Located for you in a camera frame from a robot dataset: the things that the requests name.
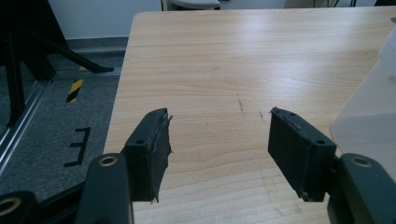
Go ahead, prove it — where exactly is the clear plastic storage box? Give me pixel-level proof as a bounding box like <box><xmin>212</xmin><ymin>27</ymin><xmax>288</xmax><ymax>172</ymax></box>
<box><xmin>330</xmin><ymin>17</ymin><xmax>396</xmax><ymax>181</ymax></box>

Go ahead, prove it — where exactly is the white chair base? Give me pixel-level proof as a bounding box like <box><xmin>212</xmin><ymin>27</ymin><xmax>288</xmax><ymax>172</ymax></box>
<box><xmin>161</xmin><ymin>0</ymin><xmax>222</xmax><ymax>11</ymax></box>

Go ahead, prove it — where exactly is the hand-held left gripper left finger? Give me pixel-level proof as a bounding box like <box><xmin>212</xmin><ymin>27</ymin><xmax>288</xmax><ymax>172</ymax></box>
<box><xmin>120</xmin><ymin>107</ymin><xmax>174</xmax><ymax>204</ymax></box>

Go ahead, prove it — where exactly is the aluminium floor rail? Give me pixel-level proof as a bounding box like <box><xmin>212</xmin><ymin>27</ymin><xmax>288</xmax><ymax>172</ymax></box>
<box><xmin>0</xmin><ymin>78</ymin><xmax>50</xmax><ymax>175</ymax></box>

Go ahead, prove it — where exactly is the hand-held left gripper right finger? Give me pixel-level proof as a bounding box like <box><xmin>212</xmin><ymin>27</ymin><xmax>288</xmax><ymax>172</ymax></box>
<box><xmin>267</xmin><ymin>106</ymin><xmax>338</xmax><ymax>203</ymax></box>

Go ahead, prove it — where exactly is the black metal stand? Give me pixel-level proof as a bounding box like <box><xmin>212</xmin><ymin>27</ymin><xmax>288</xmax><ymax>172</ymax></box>
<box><xmin>0</xmin><ymin>0</ymin><xmax>115</xmax><ymax>129</ymax></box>

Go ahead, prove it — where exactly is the black tape floor mark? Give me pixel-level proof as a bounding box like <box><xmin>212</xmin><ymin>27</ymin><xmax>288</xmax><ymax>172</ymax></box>
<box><xmin>64</xmin><ymin>126</ymin><xmax>92</xmax><ymax>168</ymax></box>

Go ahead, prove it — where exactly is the yellow black striped floor tape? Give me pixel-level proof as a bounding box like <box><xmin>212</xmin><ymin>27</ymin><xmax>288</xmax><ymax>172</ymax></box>
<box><xmin>65</xmin><ymin>65</ymin><xmax>88</xmax><ymax>104</ymax></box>

